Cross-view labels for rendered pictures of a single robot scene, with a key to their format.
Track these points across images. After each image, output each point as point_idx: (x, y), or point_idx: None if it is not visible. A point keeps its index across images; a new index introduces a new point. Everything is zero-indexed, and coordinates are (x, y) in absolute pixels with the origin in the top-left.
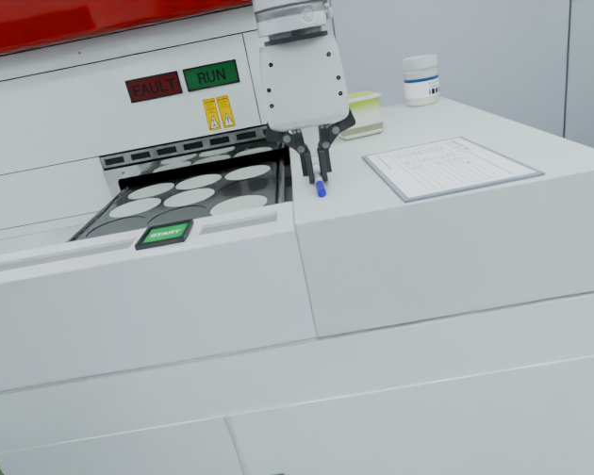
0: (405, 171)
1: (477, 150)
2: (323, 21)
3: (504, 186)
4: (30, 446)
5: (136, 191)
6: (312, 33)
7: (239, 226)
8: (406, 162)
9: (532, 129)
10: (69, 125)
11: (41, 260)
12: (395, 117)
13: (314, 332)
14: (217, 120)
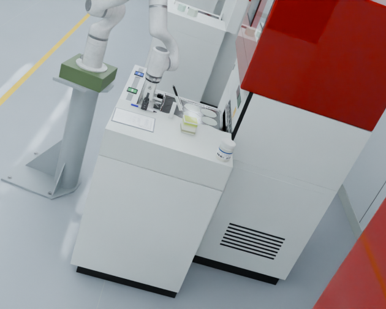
0: (133, 114)
1: (136, 125)
2: (147, 78)
3: (111, 116)
4: None
5: (211, 111)
6: (146, 78)
7: (129, 97)
8: (140, 118)
9: (146, 140)
10: (234, 85)
11: (137, 81)
12: (203, 144)
13: None
14: (233, 114)
